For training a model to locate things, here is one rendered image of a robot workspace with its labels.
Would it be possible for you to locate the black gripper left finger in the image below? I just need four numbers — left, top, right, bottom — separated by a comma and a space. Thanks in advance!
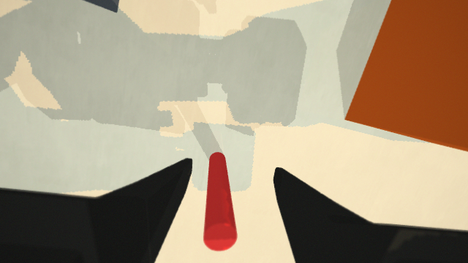
0, 158, 192, 263

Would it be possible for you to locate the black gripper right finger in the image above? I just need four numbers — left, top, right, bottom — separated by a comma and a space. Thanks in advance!
273, 167, 468, 263

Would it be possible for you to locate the red peg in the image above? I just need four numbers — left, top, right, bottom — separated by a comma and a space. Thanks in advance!
203, 152, 238, 251

